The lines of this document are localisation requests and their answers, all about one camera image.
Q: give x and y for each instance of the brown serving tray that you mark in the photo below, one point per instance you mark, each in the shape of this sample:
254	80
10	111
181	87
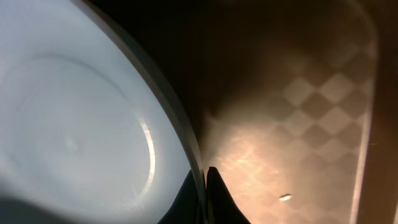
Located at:
294	102

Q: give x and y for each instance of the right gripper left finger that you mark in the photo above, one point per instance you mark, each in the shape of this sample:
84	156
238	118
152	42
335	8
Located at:
185	208

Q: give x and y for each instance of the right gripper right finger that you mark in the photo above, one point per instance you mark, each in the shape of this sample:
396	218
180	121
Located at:
221	207

